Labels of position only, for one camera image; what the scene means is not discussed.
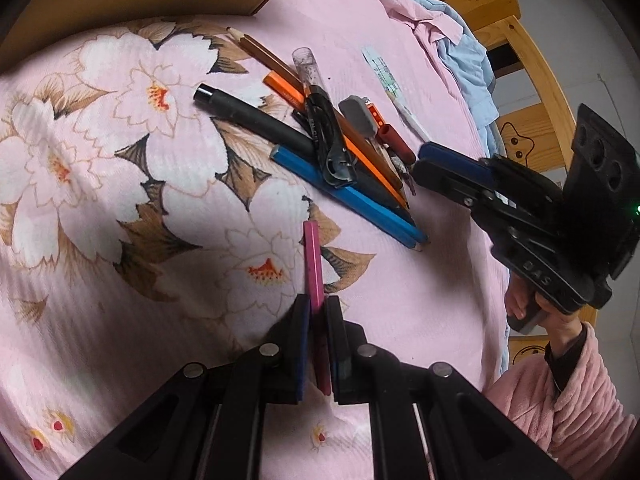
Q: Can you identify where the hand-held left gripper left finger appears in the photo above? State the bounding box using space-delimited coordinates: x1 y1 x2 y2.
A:
60 294 313 480

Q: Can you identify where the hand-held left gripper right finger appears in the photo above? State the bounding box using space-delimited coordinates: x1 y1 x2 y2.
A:
325 296 573 480

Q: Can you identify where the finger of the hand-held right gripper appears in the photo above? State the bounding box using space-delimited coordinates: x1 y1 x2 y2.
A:
419 141 501 186
412 159 496 208

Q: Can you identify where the pink pencil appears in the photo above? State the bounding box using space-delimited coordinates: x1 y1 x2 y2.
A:
302 220 333 396

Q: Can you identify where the person's right hand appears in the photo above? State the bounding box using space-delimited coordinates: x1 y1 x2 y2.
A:
504 277 586 361

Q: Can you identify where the dark red tube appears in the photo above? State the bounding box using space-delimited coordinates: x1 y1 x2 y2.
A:
377 122 417 162

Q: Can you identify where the white pencil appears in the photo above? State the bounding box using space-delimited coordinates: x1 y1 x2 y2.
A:
387 87 433 143

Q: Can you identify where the blue pencil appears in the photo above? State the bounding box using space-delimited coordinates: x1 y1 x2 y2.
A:
345 187 429 247
270 145 417 251

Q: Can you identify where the light blue blanket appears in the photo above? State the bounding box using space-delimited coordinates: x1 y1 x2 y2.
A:
367 0 511 376

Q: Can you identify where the grey eraser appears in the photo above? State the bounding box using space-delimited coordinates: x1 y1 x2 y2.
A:
338 95 376 136

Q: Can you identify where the clear plastic packet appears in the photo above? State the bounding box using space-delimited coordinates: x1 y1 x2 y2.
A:
362 46 401 101

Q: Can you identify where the black printed clip pen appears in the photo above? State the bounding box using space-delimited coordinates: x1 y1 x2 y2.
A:
304 85 358 188

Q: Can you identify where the clear plastic pen tube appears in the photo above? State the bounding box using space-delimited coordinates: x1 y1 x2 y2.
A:
291 47 326 96

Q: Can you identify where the orange pencil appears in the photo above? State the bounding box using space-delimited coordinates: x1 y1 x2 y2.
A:
263 72 408 209

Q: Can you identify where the black marker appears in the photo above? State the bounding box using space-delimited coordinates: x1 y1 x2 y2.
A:
194 82 313 156

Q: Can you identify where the brown pencil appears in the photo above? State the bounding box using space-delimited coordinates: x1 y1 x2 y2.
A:
226 26 307 87

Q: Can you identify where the pink floral blanket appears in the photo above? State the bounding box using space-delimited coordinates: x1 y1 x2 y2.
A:
0 0 506 480

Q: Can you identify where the wooden bed frame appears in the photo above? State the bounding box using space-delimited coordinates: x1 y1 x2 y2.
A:
422 0 601 361

